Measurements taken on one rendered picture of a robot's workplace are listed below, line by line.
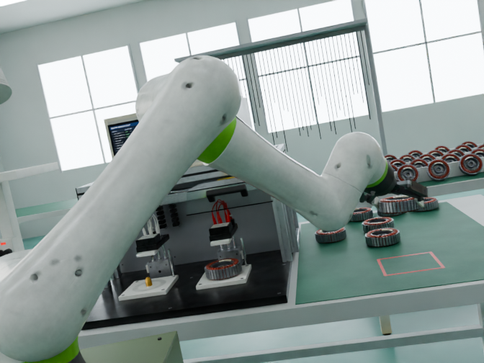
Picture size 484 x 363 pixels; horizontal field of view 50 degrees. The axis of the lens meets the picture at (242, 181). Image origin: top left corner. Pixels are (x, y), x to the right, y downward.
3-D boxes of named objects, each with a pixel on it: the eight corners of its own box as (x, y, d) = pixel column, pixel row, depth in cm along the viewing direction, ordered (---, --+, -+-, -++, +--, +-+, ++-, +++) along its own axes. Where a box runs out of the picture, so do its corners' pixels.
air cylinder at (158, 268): (171, 275, 173) (168, 259, 173) (150, 278, 174) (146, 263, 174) (175, 271, 178) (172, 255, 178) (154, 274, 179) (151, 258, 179)
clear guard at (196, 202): (273, 202, 138) (269, 179, 137) (186, 215, 141) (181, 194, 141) (279, 184, 170) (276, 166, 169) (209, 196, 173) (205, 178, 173)
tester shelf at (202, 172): (280, 166, 162) (277, 152, 161) (78, 201, 172) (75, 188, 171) (286, 154, 205) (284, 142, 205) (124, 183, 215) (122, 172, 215)
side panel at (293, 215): (299, 251, 181) (282, 161, 178) (290, 253, 182) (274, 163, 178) (300, 232, 209) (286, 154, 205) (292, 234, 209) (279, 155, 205)
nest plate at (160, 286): (166, 294, 154) (166, 290, 154) (119, 300, 156) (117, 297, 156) (178, 278, 168) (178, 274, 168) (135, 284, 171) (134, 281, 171)
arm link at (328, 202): (244, 114, 99) (223, 111, 109) (214, 167, 98) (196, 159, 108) (373, 199, 114) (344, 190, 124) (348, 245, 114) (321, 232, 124)
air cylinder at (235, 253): (242, 265, 170) (238, 248, 169) (220, 268, 171) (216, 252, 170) (243, 261, 175) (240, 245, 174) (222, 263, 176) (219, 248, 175)
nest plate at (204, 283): (245, 283, 150) (245, 279, 150) (196, 289, 152) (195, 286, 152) (251, 267, 165) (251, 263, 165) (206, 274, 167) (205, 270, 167)
